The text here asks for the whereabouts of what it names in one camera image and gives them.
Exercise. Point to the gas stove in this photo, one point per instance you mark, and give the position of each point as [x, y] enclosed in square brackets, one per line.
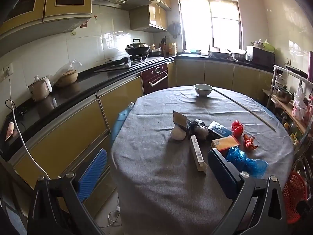
[137, 62]

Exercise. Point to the green container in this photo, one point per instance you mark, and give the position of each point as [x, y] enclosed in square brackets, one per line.
[195, 51]

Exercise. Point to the long wooden stick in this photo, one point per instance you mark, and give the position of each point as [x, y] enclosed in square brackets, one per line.
[244, 109]

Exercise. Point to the steel pot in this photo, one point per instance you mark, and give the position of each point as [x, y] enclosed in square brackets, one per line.
[283, 95]

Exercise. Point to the clear plastic bag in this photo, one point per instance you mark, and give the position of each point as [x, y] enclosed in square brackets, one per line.
[72, 66]

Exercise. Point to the small yellow wall cabinet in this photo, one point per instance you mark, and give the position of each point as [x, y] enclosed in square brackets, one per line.
[146, 19]

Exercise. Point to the cardboard piece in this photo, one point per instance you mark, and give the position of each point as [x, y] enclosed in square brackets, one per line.
[179, 120]

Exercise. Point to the black plastic bag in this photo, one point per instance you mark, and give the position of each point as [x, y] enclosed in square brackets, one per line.
[198, 127]

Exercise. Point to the white paper ball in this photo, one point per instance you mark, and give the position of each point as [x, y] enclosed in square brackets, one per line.
[178, 134]

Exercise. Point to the knife block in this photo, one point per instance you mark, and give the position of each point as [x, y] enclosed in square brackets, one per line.
[163, 47]

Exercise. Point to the metal storage rack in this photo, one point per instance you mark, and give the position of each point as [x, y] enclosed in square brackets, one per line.
[293, 73]

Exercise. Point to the blue plastic bag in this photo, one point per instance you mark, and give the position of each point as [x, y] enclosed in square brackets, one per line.
[254, 165]

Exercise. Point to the white slow cooker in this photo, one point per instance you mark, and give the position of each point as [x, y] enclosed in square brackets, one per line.
[39, 90]

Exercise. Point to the long white box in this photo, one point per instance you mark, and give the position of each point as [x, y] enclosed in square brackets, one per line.
[196, 154]

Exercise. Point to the red plastic basket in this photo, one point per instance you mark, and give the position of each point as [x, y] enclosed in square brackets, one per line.
[293, 195]

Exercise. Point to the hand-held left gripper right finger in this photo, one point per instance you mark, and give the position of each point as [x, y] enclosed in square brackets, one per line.
[220, 173]

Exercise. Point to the small wall fan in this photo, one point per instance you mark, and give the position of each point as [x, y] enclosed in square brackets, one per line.
[174, 29]

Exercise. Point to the window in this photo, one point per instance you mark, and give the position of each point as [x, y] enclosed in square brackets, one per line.
[220, 29]

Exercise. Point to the orange box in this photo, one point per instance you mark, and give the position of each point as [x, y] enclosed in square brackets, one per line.
[226, 143]

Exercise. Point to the green bowl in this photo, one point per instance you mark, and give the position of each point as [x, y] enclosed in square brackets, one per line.
[269, 47]

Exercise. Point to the table with grey cloth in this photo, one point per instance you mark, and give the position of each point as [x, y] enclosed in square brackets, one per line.
[159, 176]

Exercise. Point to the blue box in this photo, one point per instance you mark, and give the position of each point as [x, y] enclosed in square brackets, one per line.
[220, 129]

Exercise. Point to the woven basket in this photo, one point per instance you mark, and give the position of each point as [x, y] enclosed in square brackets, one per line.
[66, 79]

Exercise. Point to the pink white plastic bag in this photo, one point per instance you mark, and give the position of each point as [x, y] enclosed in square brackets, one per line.
[299, 105]

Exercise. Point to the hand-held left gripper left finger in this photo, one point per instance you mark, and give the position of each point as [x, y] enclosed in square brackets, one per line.
[94, 173]

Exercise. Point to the black pan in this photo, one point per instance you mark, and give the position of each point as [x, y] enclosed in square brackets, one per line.
[156, 53]

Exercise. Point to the picture front upper cabinets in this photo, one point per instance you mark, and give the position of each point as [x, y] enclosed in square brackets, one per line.
[49, 12]

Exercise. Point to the white bowl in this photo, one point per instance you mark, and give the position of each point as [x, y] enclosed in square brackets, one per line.
[203, 90]

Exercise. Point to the paper cup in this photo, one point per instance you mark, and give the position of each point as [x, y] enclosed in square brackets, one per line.
[9, 131]

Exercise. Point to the wall socket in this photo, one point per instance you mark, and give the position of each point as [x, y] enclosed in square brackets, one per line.
[7, 69]

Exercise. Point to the black wok with lid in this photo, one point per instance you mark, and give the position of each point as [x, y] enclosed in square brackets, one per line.
[138, 47]

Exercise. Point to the large metal tray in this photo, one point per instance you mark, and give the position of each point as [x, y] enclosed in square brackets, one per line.
[218, 53]

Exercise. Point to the black microwave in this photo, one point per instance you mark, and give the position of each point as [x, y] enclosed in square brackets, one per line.
[262, 56]

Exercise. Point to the red gold wrapper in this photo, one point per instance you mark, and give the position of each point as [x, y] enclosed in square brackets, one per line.
[249, 142]

